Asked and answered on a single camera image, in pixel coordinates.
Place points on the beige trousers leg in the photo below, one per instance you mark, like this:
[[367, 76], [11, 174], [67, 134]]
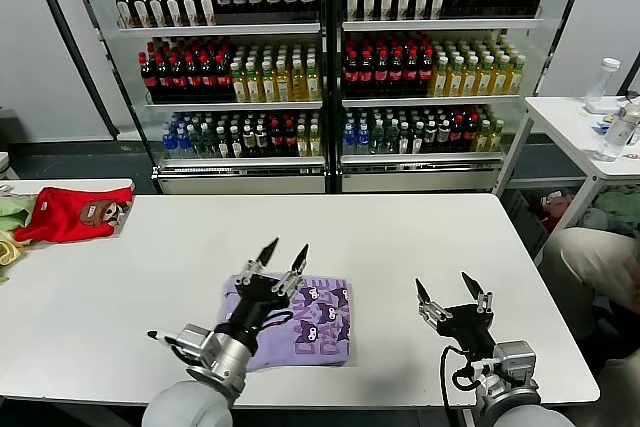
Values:
[[590, 257]]

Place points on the pale yellow garment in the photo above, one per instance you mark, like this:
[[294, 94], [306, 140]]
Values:
[[10, 249]]

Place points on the red cap cola bottle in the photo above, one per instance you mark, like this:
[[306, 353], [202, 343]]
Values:
[[380, 74], [206, 78], [275, 139], [148, 78], [425, 74], [177, 78], [395, 74], [456, 135], [470, 134], [365, 74], [350, 74], [289, 139], [192, 78], [410, 74], [221, 78], [162, 78]]

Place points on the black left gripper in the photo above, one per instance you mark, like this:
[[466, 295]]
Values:
[[257, 302]]

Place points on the tall clear bottle white cap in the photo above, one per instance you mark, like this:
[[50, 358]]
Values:
[[602, 79]]

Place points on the red T-shirt bear print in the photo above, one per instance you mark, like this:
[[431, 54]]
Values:
[[60, 219]]

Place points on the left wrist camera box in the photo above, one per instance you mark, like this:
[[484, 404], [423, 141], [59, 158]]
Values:
[[197, 342]]

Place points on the yellow tea bottle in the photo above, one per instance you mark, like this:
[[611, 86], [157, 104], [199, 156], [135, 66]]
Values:
[[314, 142], [484, 79], [456, 80], [496, 136], [470, 79], [282, 85], [499, 78], [312, 83], [268, 86], [483, 137], [297, 84], [301, 143], [239, 87], [515, 77], [441, 81], [253, 87]]

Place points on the black storage crate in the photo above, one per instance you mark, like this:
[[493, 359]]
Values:
[[522, 219]]

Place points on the shelf with bottles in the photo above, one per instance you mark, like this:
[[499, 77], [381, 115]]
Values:
[[440, 24]]

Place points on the green garment pile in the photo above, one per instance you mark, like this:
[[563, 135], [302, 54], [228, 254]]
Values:
[[620, 207]]

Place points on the purple T-shirt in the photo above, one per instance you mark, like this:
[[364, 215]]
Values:
[[320, 337]]

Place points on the blue white packet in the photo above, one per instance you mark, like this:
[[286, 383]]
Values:
[[602, 125]]

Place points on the open beverage cooler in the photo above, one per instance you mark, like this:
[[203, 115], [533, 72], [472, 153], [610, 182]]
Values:
[[220, 29]]

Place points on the light green garment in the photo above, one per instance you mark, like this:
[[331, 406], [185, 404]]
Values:
[[12, 212]]

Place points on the white flat box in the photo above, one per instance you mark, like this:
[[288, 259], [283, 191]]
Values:
[[602, 106]]

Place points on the white side table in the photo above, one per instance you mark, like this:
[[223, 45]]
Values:
[[560, 117]]

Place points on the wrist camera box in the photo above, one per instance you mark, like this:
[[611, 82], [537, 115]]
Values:
[[197, 342], [515, 359]]

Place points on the red garment in crate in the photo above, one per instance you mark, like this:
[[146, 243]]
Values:
[[552, 209]]

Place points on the blue water bottle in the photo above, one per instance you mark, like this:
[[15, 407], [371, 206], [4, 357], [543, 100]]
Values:
[[170, 144], [182, 143], [348, 139], [362, 139]]

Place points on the black diagonal pole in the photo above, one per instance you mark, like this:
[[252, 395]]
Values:
[[628, 79], [100, 107]]

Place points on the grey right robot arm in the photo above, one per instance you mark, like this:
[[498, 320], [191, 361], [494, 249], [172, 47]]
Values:
[[515, 402]]

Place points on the clear plastic water bottle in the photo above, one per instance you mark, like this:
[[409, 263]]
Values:
[[611, 139]]

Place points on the clear green water bottle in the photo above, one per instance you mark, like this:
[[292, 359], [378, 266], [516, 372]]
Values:
[[208, 143], [196, 143], [391, 138], [377, 138]]

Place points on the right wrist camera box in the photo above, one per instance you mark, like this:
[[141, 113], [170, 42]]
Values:
[[515, 359]]

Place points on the small white table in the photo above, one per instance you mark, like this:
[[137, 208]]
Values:
[[75, 187]]

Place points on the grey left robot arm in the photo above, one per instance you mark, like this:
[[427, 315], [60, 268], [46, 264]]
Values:
[[200, 397]]

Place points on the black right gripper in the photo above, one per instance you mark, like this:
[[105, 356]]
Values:
[[467, 329]]

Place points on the grey garment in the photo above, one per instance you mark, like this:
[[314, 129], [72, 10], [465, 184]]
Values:
[[595, 219]]

